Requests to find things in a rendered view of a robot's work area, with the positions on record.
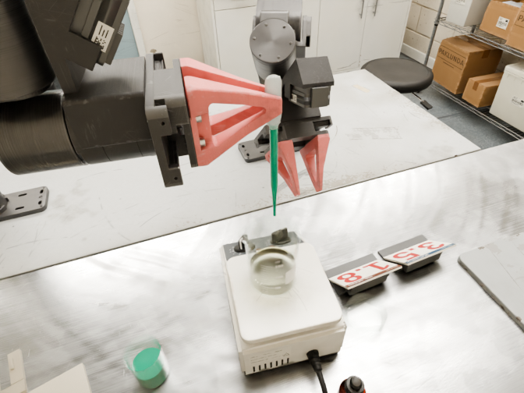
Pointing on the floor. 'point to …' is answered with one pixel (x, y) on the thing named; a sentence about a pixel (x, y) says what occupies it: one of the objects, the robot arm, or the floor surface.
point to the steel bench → (106, 320)
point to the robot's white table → (217, 180)
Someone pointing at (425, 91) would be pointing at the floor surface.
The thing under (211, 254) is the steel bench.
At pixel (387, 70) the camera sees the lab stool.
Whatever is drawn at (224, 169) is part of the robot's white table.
